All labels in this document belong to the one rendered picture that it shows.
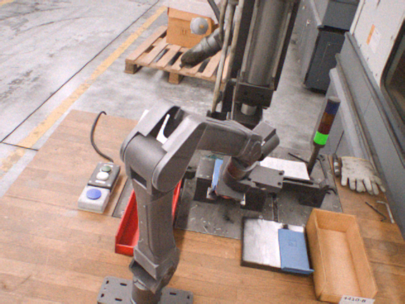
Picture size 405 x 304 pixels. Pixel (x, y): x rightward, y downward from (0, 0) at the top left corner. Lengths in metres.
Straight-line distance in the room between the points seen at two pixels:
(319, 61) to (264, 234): 3.25
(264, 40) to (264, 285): 0.56
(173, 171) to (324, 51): 3.62
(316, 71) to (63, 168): 3.32
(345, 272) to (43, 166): 0.89
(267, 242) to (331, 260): 0.17
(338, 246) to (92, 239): 0.64
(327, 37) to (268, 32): 3.21
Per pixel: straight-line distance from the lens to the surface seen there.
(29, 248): 1.04
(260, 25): 0.93
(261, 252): 1.04
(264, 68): 0.96
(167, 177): 0.61
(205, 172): 1.13
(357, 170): 1.47
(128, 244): 1.02
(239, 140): 0.77
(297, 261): 1.05
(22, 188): 1.20
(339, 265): 1.11
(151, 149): 0.62
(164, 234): 0.75
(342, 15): 4.10
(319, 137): 1.26
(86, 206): 1.10
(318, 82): 4.28
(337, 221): 1.18
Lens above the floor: 1.66
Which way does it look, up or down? 34 degrees down
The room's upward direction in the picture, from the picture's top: 10 degrees clockwise
